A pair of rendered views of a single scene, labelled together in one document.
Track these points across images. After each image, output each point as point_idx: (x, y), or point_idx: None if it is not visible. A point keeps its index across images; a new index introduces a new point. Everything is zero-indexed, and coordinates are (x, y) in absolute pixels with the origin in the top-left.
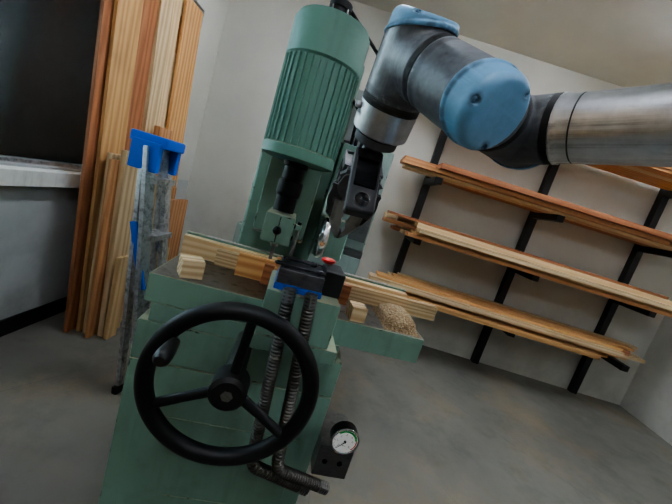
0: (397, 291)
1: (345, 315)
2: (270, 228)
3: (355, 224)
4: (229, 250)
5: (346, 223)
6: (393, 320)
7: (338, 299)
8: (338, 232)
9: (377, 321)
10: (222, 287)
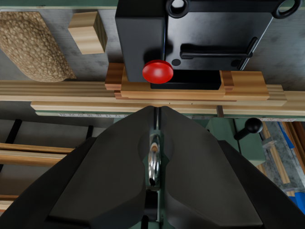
0: (44, 106)
1: (105, 27)
2: (248, 136)
3: (111, 136)
4: (268, 106)
5: (146, 135)
6: (26, 30)
7: (120, 67)
8: (162, 108)
9: (56, 35)
10: (302, 18)
